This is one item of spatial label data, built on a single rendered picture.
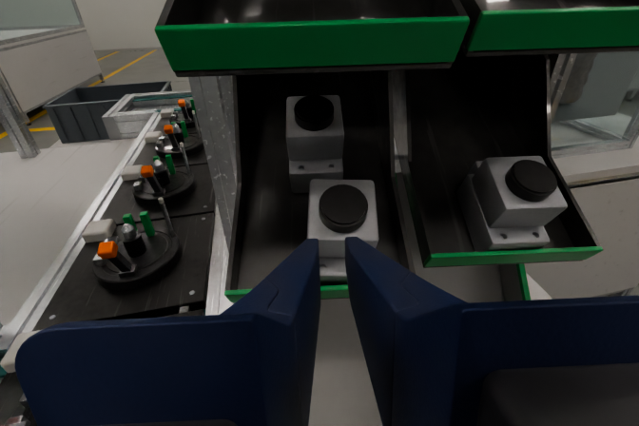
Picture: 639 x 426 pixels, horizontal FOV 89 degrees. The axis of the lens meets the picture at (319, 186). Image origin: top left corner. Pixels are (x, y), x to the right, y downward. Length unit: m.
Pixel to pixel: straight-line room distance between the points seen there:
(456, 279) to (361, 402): 0.17
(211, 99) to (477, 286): 0.35
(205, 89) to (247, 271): 0.14
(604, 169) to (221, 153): 1.25
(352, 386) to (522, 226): 0.23
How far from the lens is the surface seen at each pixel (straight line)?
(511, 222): 0.27
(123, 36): 11.54
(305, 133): 0.24
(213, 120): 0.29
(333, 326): 0.38
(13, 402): 0.59
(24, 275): 0.98
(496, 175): 0.27
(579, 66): 1.24
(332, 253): 0.21
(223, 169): 0.30
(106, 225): 0.77
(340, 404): 0.40
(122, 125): 1.57
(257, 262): 0.26
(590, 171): 1.35
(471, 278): 0.43
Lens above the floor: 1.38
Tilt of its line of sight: 32 degrees down
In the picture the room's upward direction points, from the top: 2 degrees counter-clockwise
